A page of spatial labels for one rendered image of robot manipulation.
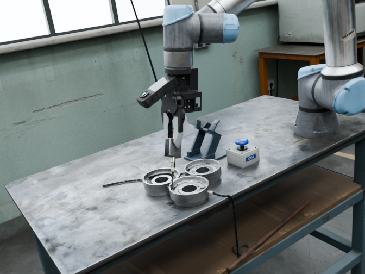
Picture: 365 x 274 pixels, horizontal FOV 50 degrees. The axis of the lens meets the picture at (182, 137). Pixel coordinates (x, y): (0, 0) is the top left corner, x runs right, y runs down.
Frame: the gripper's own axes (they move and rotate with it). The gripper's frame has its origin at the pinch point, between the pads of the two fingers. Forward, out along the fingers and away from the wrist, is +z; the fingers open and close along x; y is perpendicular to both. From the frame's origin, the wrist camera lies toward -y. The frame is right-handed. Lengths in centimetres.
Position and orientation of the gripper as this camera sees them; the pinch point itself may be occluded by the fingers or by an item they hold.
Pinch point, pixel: (172, 142)
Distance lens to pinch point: 105.5
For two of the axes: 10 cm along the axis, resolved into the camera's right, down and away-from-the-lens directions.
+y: 8.3, -1.6, 5.3
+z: 0.0, 9.6, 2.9
